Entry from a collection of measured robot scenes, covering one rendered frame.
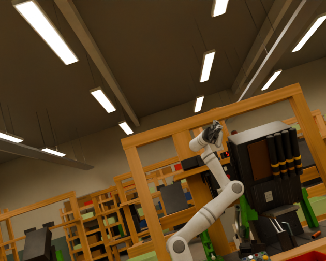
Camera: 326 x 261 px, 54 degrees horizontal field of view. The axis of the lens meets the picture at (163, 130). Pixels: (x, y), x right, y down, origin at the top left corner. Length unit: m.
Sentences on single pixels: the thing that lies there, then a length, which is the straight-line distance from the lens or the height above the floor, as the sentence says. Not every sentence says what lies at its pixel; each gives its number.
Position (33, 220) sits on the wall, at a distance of 13.36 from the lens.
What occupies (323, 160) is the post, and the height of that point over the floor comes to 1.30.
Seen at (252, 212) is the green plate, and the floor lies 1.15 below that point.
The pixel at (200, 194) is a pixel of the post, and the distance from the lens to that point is 2.48.
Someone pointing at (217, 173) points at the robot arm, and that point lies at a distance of 1.77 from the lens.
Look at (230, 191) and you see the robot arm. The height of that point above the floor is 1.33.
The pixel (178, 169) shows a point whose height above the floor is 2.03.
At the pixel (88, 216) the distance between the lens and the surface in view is 11.98.
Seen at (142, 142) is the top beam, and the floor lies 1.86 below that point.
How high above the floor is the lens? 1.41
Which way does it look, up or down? 11 degrees up
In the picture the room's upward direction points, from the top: 18 degrees counter-clockwise
